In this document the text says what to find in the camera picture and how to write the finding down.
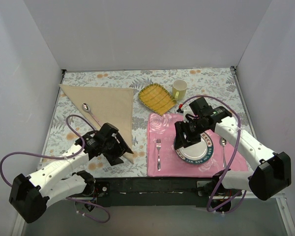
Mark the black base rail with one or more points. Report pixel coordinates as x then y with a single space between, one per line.
150 191

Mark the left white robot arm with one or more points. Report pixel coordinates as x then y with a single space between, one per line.
31 195

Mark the floral tablecloth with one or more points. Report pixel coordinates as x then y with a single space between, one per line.
217 82

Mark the silver fork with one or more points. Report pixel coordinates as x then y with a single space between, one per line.
158 147

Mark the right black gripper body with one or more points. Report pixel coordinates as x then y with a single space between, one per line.
184 132

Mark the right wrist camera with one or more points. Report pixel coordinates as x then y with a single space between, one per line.
200 107

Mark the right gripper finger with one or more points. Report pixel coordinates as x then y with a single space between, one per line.
180 140
191 140

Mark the yellow woven bamboo tray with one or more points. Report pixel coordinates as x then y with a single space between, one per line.
157 98

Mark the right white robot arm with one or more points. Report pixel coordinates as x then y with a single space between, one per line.
271 171

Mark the pink handled spoon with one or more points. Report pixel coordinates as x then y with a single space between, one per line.
86 108

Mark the silver spoon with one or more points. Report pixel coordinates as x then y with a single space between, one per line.
223 143

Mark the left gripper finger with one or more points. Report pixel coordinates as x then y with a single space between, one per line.
124 146
114 160

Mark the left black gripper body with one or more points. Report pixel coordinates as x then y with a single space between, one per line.
117 149

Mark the green rimmed white plate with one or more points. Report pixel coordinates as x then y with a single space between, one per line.
198 153

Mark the yellow green mug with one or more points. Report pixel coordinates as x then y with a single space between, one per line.
179 88

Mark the pink placemat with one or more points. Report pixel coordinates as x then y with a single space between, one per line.
163 127

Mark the beige cloth napkin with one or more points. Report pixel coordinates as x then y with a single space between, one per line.
109 105

